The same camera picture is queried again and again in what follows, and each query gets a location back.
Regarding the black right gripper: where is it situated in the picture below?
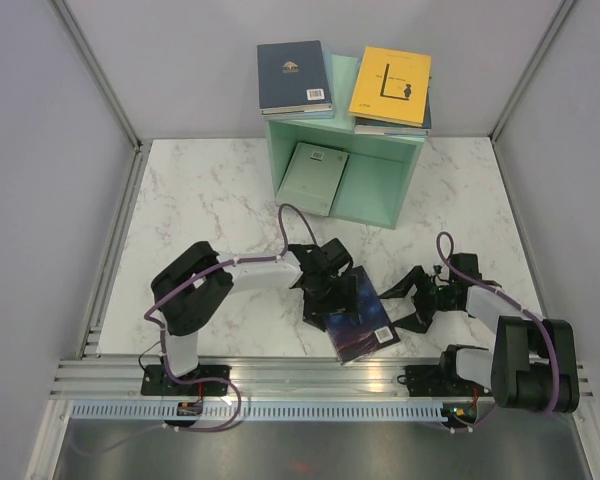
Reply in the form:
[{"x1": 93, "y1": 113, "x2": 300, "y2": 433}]
[{"x1": 378, "y1": 267, "x2": 459, "y2": 335}]

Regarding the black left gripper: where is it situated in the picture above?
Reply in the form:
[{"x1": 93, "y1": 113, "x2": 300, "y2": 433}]
[{"x1": 303, "y1": 272, "x2": 358, "y2": 332}]

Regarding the purple night sky book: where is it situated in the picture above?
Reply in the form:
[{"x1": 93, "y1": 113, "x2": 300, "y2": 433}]
[{"x1": 325, "y1": 266, "x2": 400, "y2": 365}]

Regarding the pale green grey book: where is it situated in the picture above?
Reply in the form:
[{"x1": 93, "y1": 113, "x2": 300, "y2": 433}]
[{"x1": 275, "y1": 142, "x2": 349, "y2": 217}]

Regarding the teal ocean cover book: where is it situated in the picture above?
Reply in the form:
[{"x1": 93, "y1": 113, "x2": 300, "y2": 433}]
[{"x1": 353, "y1": 94, "x2": 432, "y2": 137}]

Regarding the yellow hardcover book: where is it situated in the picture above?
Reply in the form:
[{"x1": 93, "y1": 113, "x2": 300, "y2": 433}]
[{"x1": 349, "y1": 46, "x2": 432, "y2": 127}]

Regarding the dark blue hardcover book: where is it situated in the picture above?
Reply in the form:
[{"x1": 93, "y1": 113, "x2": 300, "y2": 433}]
[{"x1": 256, "y1": 40, "x2": 334, "y2": 115}]

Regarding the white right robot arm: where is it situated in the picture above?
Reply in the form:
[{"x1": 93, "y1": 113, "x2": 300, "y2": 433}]
[{"x1": 380, "y1": 253, "x2": 580, "y2": 413}]

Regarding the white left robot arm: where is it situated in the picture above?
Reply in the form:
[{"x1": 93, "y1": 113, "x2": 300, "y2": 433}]
[{"x1": 145, "y1": 239, "x2": 359, "y2": 395}]

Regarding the mint green open cabinet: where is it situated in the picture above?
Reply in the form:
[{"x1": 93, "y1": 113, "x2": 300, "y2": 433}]
[{"x1": 265, "y1": 55, "x2": 425, "y2": 229}]

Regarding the light blue cable duct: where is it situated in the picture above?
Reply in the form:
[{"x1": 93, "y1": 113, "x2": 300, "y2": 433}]
[{"x1": 71, "y1": 400, "x2": 460, "y2": 423}]

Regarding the aluminium rail base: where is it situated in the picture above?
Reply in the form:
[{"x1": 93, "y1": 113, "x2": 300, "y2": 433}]
[{"x1": 49, "y1": 355, "x2": 596, "y2": 401}]

